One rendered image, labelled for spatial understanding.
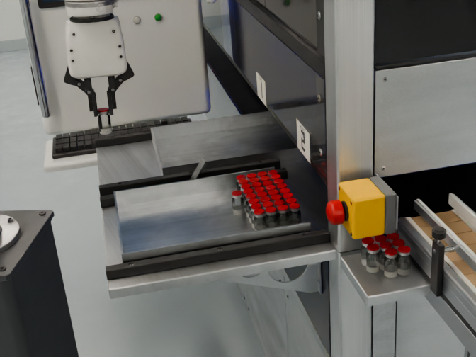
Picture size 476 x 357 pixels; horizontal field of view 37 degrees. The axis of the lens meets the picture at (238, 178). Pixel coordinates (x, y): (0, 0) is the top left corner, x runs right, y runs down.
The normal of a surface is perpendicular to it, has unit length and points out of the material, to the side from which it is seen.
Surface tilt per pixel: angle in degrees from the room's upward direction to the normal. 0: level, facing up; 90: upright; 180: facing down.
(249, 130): 0
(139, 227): 0
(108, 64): 93
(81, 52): 88
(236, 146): 0
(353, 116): 90
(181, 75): 90
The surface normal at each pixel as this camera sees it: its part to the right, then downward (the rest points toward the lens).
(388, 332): 0.21, 0.40
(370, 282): -0.07, -0.90
